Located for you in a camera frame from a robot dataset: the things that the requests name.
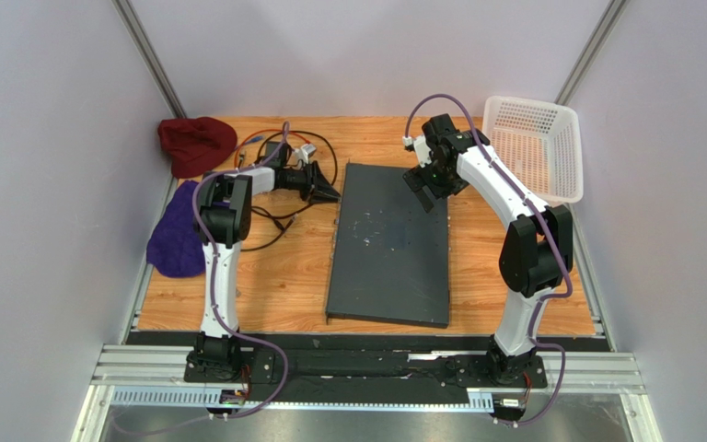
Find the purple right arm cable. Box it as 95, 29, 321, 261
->
403, 93, 574, 428

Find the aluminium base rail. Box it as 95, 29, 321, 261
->
73, 345, 661, 441

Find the blue ethernet cable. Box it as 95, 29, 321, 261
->
239, 135, 264, 168

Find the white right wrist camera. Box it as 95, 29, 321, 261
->
402, 135, 432, 167

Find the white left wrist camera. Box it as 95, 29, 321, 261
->
293, 143, 317, 165

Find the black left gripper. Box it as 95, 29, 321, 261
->
283, 161, 342, 205

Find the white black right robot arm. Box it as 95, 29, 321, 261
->
402, 114, 574, 385

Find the long black cable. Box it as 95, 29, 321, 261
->
249, 129, 340, 221

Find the dark grey network switch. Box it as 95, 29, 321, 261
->
326, 163, 450, 329

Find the black ethernet patch cable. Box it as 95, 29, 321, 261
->
239, 206, 299, 252

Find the dark red cloth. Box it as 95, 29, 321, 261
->
156, 117, 238, 180

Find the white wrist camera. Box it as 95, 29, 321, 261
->
402, 135, 432, 167
293, 143, 317, 165

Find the purple cloth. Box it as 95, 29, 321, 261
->
146, 180, 205, 278

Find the red ethernet cable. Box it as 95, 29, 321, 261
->
233, 129, 287, 168

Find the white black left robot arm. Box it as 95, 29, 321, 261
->
187, 142, 341, 381

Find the white plastic basket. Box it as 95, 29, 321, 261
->
482, 96, 584, 205

